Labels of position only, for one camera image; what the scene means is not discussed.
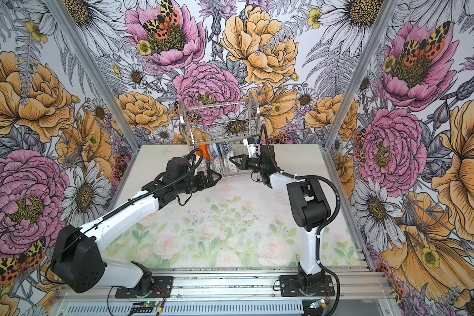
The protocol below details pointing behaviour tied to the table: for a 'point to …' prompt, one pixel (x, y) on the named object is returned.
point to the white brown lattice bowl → (216, 165)
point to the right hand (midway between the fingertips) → (230, 163)
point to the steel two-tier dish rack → (220, 130)
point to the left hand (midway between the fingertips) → (213, 184)
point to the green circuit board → (148, 304)
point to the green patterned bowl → (230, 165)
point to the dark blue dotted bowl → (226, 147)
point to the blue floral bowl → (216, 150)
